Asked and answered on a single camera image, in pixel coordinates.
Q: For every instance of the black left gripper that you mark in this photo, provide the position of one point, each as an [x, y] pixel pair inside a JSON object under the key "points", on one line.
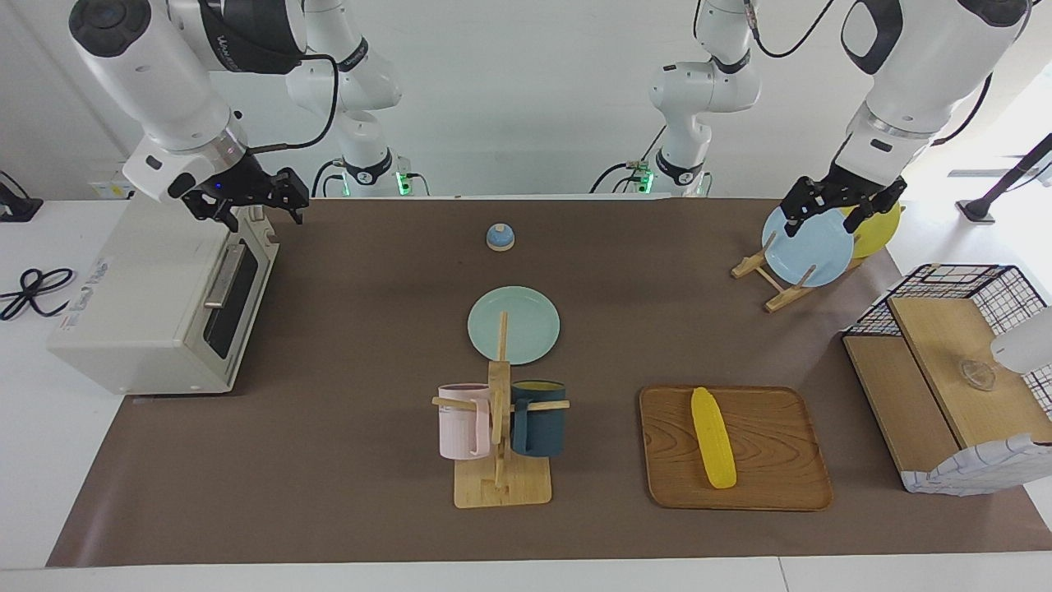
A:
{"points": [[846, 191]]}

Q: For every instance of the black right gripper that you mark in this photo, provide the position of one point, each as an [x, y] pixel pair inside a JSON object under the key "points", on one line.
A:
{"points": [[238, 185]]}

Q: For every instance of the toaster oven glass door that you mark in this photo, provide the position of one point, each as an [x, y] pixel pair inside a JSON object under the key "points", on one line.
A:
{"points": [[246, 288]]}

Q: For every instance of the yellow corn cob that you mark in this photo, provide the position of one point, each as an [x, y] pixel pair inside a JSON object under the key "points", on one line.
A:
{"points": [[713, 440]]}

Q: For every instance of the mint green plate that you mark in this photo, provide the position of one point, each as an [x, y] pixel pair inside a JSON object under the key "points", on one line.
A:
{"points": [[530, 329]]}

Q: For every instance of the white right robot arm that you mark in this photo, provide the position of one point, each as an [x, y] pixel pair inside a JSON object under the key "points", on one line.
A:
{"points": [[156, 74]]}

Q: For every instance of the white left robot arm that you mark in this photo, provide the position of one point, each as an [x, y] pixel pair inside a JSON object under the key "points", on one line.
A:
{"points": [[929, 66]]}

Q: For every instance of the cream toaster oven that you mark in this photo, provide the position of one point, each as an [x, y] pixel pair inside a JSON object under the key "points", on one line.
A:
{"points": [[131, 304]]}

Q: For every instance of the light blue plate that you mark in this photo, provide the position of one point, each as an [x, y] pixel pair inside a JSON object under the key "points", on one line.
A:
{"points": [[814, 251]]}

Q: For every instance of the yellow plate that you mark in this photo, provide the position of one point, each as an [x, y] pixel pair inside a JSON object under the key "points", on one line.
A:
{"points": [[881, 234]]}

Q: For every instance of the wooden plate rack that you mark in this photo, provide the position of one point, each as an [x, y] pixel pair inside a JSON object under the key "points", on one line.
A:
{"points": [[785, 298]]}

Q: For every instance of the white socket box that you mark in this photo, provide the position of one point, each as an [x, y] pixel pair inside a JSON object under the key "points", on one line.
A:
{"points": [[111, 191]]}

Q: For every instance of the small clear glass piece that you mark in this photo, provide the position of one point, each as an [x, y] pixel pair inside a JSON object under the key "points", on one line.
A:
{"points": [[978, 375]]}

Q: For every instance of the white rounded object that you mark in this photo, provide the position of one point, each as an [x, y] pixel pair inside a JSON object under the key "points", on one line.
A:
{"points": [[1027, 345]]}

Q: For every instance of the black clamp base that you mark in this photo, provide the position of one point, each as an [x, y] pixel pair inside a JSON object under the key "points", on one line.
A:
{"points": [[16, 210]]}

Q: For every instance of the brown wooden tray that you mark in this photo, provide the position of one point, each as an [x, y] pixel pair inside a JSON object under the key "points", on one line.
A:
{"points": [[772, 460]]}

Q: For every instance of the white checked cloth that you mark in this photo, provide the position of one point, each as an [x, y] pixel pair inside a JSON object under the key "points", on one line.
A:
{"points": [[970, 473]]}

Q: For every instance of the brown table mat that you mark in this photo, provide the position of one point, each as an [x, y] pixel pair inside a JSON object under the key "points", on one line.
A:
{"points": [[329, 493]]}

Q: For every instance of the pink mug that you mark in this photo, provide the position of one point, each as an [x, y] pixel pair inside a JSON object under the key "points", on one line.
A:
{"points": [[460, 427]]}

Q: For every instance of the dark teal mug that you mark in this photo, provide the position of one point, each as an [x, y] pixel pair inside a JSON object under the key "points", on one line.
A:
{"points": [[540, 427]]}

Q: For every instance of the wooden mug rack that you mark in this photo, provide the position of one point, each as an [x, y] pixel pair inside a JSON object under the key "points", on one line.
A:
{"points": [[503, 490]]}

